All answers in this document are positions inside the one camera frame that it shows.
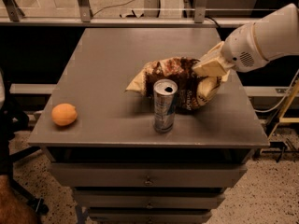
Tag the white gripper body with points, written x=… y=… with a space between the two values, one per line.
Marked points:
x=241 y=48

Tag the brown chip bag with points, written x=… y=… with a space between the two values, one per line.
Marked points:
x=193 y=91

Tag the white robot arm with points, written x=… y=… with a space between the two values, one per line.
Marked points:
x=277 y=34

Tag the silver redbull can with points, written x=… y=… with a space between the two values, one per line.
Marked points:
x=165 y=99

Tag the yellow metal stand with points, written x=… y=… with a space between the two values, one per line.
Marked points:
x=279 y=118

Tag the grey drawer cabinet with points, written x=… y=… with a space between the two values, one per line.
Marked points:
x=117 y=165

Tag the orange fruit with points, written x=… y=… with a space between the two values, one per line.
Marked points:
x=64 y=114

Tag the grey metal railing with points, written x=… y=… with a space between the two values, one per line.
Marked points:
x=98 y=13

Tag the person's bare leg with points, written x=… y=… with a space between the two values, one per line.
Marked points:
x=12 y=210

